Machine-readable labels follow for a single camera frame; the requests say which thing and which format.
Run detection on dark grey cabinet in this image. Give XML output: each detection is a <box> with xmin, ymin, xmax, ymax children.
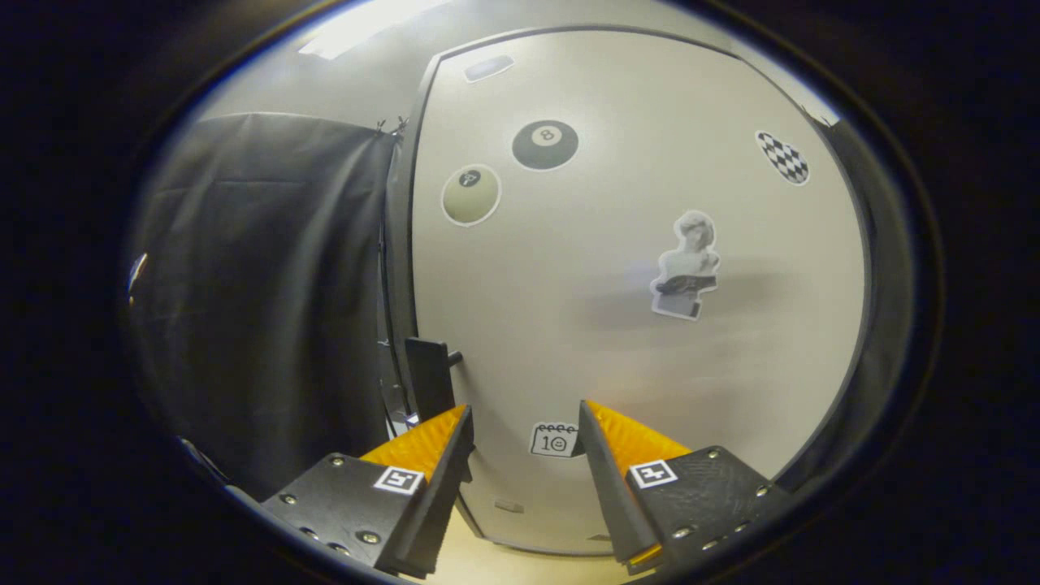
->
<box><xmin>383</xmin><ymin>24</ymin><xmax>919</xmax><ymax>561</ymax></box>

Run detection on pale cabinet door with stickers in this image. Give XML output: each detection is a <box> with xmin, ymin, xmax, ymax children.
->
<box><xmin>410</xmin><ymin>31</ymin><xmax>866</xmax><ymax>555</ymax></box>

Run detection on black door handle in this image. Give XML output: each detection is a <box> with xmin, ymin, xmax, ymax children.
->
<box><xmin>405</xmin><ymin>337</ymin><xmax>464</xmax><ymax>423</ymax></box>

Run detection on black backdrop cloth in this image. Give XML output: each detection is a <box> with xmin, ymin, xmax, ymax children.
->
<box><xmin>130</xmin><ymin>112</ymin><xmax>399</xmax><ymax>498</ymax></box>

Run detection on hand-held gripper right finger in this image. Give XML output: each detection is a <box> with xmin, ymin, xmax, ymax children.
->
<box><xmin>577</xmin><ymin>398</ymin><xmax>795</xmax><ymax>575</ymax></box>

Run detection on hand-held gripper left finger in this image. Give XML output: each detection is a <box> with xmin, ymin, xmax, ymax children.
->
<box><xmin>260</xmin><ymin>404</ymin><xmax>476</xmax><ymax>579</ymax></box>

